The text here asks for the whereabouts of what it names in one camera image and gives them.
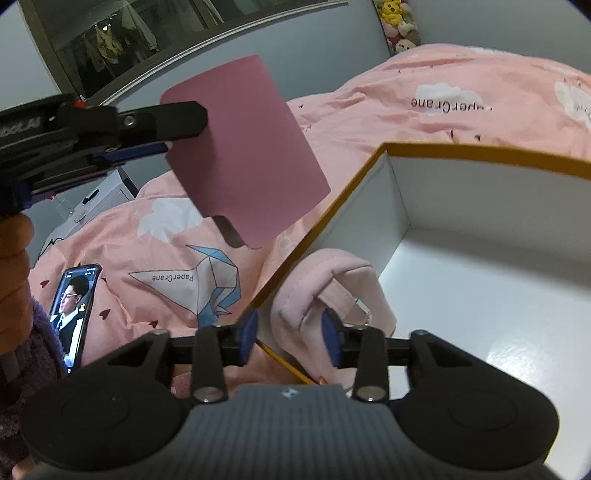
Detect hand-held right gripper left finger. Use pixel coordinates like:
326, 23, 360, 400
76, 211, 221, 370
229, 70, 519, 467
107, 309, 259, 404

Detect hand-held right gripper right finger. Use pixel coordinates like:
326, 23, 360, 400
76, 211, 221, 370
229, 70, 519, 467
321, 308, 481, 403

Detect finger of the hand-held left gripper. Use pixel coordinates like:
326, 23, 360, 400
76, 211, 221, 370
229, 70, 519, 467
90, 142, 172, 168
115, 102, 208, 145

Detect pale pink fabric pouch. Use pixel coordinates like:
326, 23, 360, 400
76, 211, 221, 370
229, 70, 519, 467
270, 248, 398, 386

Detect dusty pink card holder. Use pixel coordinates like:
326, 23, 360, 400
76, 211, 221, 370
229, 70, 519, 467
160, 54, 332, 250

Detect yellow rimmed white box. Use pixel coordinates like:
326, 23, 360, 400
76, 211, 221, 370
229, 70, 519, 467
247, 142, 591, 478

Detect person's left forearm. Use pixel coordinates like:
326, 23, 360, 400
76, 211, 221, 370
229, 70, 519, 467
0, 295, 65, 476

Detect person's left hand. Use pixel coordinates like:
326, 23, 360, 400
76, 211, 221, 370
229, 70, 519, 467
0, 216, 34, 356

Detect white cabinet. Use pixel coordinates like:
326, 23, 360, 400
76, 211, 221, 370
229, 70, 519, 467
39, 167, 138, 259

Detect dark framed window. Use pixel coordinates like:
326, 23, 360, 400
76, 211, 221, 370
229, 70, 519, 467
18, 0, 349, 100

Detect black smartphone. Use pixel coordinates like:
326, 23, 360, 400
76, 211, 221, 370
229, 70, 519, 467
48, 264, 103, 376

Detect pink printed blanket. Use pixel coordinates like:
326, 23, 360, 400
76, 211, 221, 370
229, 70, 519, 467
28, 44, 591, 398

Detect pile of plush toys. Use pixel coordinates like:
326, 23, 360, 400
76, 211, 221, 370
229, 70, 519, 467
373, 0, 422, 55

